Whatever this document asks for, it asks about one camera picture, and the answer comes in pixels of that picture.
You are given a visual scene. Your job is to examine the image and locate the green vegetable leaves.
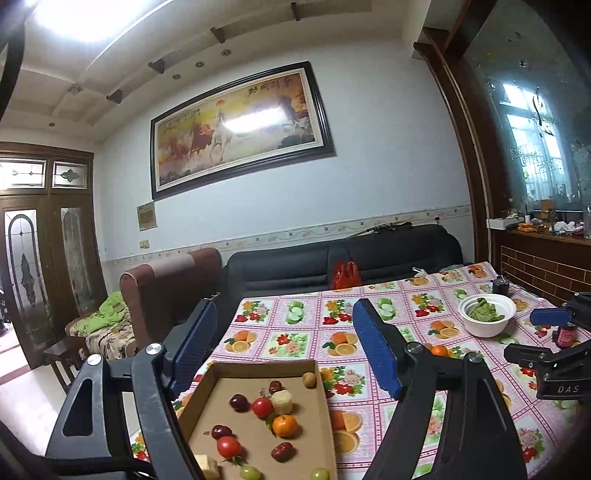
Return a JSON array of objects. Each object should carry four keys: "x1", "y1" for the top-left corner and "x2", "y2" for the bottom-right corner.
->
[{"x1": 467, "y1": 297, "x2": 505, "y2": 323}]

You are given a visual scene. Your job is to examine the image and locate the small wall plaque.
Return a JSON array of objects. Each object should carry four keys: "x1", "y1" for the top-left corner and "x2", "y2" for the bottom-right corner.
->
[{"x1": 136, "y1": 202, "x2": 157, "y2": 231}]

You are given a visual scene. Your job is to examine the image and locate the red tomato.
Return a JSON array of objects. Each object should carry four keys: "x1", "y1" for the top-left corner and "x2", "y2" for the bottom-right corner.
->
[
  {"x1": 250, "y1": 397, "x2": 274, "y2": 420},
  {"x1": 216, "y1": 436, "x2": 243, "y2": 460}
]

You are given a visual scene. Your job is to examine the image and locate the orange tangerine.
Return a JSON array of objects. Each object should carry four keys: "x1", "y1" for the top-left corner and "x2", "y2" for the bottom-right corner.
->
[
  {"x1": 270, "y1": 414, "x2": 300, "y2": 438},
  {"x1": 431, "y1": 345, "x2": 450, "y2": 358}
]

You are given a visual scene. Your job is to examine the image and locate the wooden glass door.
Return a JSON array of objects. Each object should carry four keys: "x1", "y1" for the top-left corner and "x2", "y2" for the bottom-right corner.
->
[{"x1": 1, "y1": 142, "x2": 107, "y2": 368}]

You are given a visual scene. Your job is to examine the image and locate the green grape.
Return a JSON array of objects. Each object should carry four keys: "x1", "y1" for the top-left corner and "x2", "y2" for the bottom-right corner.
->
[
  {"x1": 310, "y1": 468, "x2": 331, "y2": 480},
  {"x1": 239, "y1": 465, "x2": 263, "y2": 480}
]

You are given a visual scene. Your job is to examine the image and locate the black leather sofa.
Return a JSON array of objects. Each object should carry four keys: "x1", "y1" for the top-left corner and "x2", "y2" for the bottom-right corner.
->
[{"x1": 214, "y1": 224, "x2": 463, "y2": 341}]

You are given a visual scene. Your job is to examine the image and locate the red bag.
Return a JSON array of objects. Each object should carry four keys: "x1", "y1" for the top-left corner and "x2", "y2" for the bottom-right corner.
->
[{"x1": 331, "y1": 261, "x2": 363, "y2": 290}]

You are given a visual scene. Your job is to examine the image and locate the brown kiwi longan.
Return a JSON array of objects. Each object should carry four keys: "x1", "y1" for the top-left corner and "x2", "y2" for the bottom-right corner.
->
[{"x1": 301, "y1": 372, "x2": 317, "y2": 389}]

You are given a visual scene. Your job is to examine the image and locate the red jujube date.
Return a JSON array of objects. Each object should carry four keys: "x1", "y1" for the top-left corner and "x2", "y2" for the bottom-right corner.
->
[{"x1": 270, "y1": 442, "x2": 297, "y2": 463}]

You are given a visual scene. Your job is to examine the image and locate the green blanket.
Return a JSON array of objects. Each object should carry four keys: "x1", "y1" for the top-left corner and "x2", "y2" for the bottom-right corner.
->
[{"x1": 66, "y1": 291, "x2": 128, "y2": 337}]

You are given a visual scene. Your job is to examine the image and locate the white bowl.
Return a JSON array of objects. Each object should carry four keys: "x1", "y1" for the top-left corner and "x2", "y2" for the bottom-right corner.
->
[{"x1": 458, "y1": 294, "x2": 517, "y2": 338}]

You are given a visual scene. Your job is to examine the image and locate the pale cake cube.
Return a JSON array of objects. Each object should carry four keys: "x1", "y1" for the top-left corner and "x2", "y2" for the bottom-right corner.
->
[{"x1": 194, "y1": 454, "x2": 221, "y2": 480}]

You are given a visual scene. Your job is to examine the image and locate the brown armchair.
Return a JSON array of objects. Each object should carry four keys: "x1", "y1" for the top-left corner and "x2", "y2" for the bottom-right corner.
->
[{"x1": 119, "y1": 247, "x2": 222, "y2": 350}]

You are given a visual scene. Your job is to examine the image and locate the fruit pattern tablecloth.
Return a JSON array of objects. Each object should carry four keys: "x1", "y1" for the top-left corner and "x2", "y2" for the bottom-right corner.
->
[{"x1": 130, "y1": 260, "x2": 591, "y2": 480}]

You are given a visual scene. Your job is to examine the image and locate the black small container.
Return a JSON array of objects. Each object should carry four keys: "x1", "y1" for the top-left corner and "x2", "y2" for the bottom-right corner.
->
[{"x1": 492, "y1": 275, "x2": 510, "y2": 297}]

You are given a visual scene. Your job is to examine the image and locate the wooden stool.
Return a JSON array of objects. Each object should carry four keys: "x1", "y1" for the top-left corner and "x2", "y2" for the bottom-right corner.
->
[{"x1": 43, "y1": 336, "x2": 90, "y2": 394}]

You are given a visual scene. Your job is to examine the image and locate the dark red plum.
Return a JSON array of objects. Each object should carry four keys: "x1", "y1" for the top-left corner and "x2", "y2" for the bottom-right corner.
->
[{"x1": 228, "y1": 394, "x2": 250, "y2": 413}]

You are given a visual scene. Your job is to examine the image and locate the framed horse painting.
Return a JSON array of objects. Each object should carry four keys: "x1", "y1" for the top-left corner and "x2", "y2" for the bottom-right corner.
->
[{"x1": 150, "y1": 61, "x2": 335, "y2": 200}]

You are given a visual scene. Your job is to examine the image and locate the patterned seat cover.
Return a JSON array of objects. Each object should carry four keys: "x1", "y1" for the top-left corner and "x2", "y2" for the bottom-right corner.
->
[{"x1": 64, "y1": 308, "x2": 137, "y2": 360}]

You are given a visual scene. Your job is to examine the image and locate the red bottle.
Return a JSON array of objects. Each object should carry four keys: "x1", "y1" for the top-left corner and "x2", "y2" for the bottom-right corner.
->
[{"x1": 554, "y1": 322, "x2": 577, "y2": 349}]

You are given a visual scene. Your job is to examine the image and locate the cardboard tray box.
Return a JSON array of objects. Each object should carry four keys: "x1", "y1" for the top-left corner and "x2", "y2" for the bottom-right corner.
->
[{"x1": 178, "y1": 360, "x2": 338, "y2": 479}]

